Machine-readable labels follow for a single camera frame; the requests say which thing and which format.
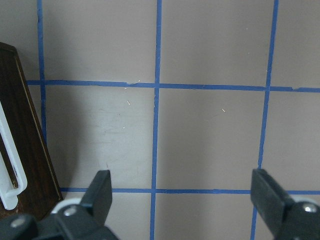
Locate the dark wooden drawer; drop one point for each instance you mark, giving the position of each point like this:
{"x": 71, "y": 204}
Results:
{"x": 28, "y": 184}

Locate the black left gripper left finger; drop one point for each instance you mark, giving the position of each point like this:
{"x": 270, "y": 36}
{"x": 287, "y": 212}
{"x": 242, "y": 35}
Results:
{"x": 89, "y": 211}

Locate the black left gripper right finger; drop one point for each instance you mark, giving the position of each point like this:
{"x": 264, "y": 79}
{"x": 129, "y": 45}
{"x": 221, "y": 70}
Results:
{"x": 286, "y": 217}

